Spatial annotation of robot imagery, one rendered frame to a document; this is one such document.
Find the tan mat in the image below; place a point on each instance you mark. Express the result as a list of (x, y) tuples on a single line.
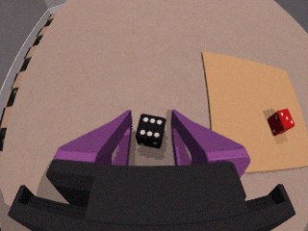
[(242, 95)]

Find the red die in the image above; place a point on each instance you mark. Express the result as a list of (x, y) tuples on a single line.
[(280, 122)]

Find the black die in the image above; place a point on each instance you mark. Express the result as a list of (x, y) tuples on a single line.
[(151, 130)]

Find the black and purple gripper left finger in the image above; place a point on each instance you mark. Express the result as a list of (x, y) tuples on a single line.
[(98, 145)]

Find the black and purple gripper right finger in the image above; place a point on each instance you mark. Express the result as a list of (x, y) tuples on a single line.
[(205, 145)]

